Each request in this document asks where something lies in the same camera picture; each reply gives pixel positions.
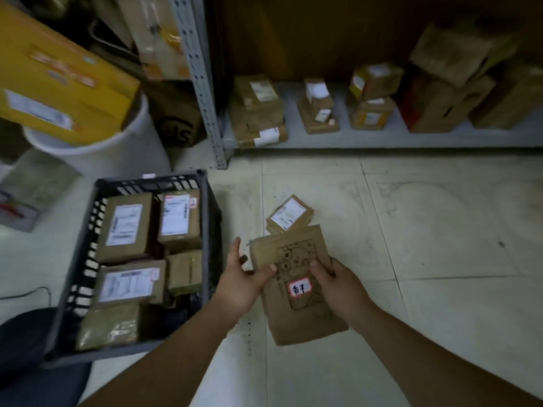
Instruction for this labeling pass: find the flat cardboard box wide label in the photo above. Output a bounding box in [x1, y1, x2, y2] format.
[92, 260, 167, 309]

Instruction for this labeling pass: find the yellow-taped small cardboard box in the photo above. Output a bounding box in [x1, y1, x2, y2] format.
[349, 63, 405, 101]

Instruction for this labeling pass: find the dark plastic crate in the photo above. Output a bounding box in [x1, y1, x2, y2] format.
[42, 169, 223, 369]

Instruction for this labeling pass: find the cardboard box red-edged label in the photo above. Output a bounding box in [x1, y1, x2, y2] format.
[157, 190, 202, 253]

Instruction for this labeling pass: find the tall printed cardboard box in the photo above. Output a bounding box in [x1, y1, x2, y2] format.
[115, 0, 191, 81]

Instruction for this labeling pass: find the grey metal shelf rack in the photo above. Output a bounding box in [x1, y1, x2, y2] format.
[168, 0, 543, 170]

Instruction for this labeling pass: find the white plastic bucket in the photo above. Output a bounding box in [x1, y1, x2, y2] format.
[23, 92, 171, 180]

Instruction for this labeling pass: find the cardboard box tall white label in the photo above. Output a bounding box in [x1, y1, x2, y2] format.
[96, 192, 153, 264]

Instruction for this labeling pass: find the thin black cable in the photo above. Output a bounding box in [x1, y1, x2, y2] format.
[0, 286, 52, 309]

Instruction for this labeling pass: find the large brown box red print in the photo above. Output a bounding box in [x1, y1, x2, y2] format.
[398, 65, 497, 134]

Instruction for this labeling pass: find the person's left hand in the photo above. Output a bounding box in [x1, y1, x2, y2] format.
[212, 237, 278, 320]

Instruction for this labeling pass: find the small plain cardboard box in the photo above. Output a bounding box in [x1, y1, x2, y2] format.
[166, 250, 203, 296]

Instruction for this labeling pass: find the small white-topped cardboard box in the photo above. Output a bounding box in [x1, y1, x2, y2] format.
[303, 78, 334, 110]

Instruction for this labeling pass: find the flat cardboard box white label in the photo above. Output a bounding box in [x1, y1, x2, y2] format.
[234, 125, 288, 149]

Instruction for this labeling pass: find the brown paper bag black logo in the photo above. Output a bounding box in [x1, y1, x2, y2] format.
[91, 42, 207, 149]

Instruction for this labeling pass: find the small cardboard box white label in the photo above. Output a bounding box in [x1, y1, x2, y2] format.
[266, 195, 315, 235]

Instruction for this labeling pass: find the large tilted brown cardboard box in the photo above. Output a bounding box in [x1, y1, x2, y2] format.
[409, 22, 522, 88]

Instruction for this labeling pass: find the big plain brown cardboard box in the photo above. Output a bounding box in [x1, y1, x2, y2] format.
[469, 59, 543, 130]

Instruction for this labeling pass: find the person's left forearm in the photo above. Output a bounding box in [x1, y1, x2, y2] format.
[78, 294, 240, 407]

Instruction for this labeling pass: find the person's right hand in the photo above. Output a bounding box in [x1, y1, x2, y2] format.
[309, 257, 376, 330]

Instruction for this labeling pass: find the grey wrapped parcel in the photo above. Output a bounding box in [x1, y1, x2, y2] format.
[0, 148, 80, 233]

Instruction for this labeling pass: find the person's dark trouser leg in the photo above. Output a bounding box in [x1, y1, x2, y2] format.
[0, 308, 92, 407]

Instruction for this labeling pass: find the cardboard box yellow label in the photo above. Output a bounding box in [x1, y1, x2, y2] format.
[346, 94, 397, 131]

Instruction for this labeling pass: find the taped shiny cardboard box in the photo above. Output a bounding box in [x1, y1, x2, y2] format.
[76, 302, 141, 351]

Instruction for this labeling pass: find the large yellow cardboard box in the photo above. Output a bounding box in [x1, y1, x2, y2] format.
[0, 0, 141, 146]

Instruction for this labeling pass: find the brown paper parcel with drawing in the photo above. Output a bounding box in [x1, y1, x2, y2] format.
[249, 225, 349, 346]

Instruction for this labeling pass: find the taped cardboard box on shelf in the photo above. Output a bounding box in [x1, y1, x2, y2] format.
[229, 75, 284, 134]

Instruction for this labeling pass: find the person's right forearm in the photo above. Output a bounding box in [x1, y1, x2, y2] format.
[346, 302, 543, 407]

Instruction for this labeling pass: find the flat brown cardboard box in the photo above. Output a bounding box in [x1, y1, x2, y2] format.
[297, 97, 340, 135]

